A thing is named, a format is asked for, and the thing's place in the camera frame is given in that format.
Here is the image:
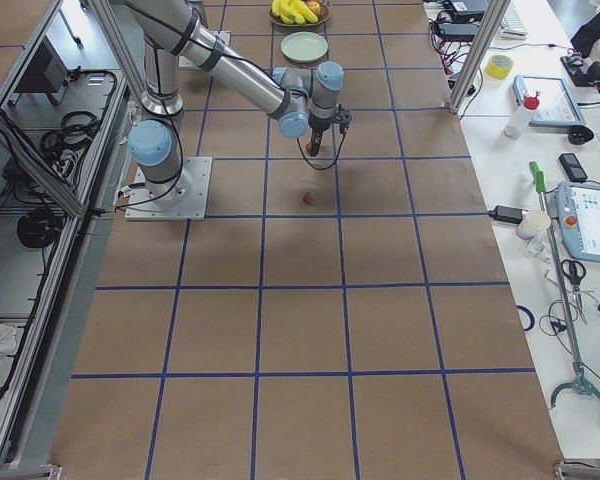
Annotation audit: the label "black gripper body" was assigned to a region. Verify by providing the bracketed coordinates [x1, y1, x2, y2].
[310, 104, 338, 133]

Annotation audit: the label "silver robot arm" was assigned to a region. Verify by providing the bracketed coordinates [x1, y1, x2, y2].
[128, 36, 186, 202]
[125, 1, 352, 157]

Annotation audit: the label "pale green plate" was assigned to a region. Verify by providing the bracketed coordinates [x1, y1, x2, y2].
[280, 31, 329, 64]

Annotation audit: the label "woven wicker basket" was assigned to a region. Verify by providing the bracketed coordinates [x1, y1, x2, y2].
[268, 7, 332, 28]

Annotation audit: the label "yellow banana bunch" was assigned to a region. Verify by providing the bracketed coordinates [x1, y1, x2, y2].
[270, 0, 320, 25]

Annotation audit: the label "red apple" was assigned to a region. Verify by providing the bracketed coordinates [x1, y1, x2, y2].
[306, 0, 321, 16]

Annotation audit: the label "yellow tape roll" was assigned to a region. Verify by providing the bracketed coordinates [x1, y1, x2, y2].
[484, 54, 514, 80]

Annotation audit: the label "clear bottle red cap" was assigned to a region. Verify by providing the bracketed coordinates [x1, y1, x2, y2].
[503, 93, 540, 139]

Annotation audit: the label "black power adapter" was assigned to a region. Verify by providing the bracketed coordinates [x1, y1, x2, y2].
[488, 205, 524, 225]

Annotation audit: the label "paper cup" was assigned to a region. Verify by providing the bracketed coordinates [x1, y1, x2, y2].
[515, 210, 551, 240]

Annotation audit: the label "far teach pendant tablet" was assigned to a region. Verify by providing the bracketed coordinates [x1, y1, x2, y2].
[512, 75, 586, 128]

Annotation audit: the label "teach pendant tablet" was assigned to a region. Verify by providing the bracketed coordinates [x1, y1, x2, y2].
[555, 182, 600, 263]
[512, 75, 586, 128]

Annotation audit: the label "black small bowl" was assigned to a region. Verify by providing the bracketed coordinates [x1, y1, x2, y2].
[567, 125, 594, 146]

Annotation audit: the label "near teach pendant tablet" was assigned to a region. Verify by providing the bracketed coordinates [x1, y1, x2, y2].
[555, 182, 600, 263]

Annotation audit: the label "black scissors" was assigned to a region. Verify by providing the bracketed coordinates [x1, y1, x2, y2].
[561, 259, 587, 324]

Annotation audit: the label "long reach grabber tool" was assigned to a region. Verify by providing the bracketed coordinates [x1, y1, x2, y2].
[528, 160, 600, 436]

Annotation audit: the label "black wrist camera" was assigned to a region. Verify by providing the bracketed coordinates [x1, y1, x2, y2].
[334, 105, 353, 136]

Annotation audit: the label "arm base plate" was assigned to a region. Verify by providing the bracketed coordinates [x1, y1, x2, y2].
[125, 157, 213, 221]

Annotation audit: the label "aluminium frame post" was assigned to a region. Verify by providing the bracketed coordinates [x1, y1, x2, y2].
[448, 0, 510, 114]

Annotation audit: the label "coiled black cables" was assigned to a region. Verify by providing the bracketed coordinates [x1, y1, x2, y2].
[17, 110, 104, 249]

